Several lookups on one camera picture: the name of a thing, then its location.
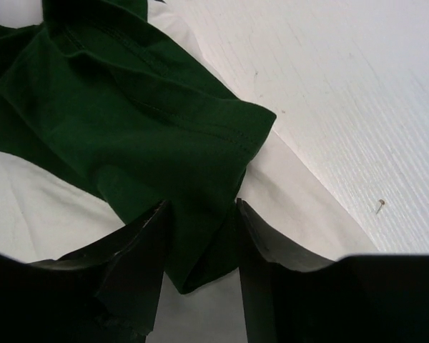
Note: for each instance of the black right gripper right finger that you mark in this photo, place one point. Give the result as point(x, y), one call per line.
point(291, 294)

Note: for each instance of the small brown table pin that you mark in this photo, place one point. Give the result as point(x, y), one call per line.
point(381, 203)

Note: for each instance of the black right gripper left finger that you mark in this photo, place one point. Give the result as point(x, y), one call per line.
point(107, 291)

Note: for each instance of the white green-sleeved t-shirt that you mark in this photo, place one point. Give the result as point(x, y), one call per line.
point(109, 103)

